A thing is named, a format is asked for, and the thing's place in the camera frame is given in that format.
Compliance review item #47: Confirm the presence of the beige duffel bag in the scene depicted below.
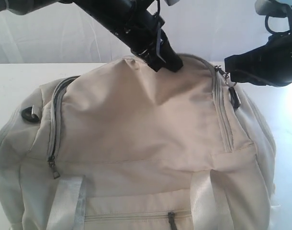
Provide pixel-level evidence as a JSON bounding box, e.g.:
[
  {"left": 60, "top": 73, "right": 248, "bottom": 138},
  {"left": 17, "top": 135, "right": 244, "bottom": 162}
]
[{"left": 0, "top": 55, "right": 276, "bottom": 230}]

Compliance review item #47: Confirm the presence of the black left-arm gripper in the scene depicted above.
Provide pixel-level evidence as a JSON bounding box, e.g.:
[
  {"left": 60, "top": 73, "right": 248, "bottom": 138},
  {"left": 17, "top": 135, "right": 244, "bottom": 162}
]
[{"left": 112, "top": 11, "right": 183, "bottom": 72}]

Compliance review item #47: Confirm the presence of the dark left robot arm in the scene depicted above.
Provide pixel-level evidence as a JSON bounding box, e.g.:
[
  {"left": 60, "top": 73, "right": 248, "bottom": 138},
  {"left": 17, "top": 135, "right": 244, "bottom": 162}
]
[{"left": 0, "top": 0, "right": 265, "bottom": 72}]

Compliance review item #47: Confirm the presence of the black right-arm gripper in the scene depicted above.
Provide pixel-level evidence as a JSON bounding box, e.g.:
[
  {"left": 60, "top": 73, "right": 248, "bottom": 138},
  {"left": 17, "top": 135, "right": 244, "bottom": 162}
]
[{"left": 225, "top": 35, "right": 292, "bottom": 87}]

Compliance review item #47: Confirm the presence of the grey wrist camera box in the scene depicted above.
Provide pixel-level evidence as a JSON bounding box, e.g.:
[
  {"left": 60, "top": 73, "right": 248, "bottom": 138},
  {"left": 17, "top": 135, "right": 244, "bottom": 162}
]
[{"left": 254, "top": 0, "right": 287, "bottom": 18}]

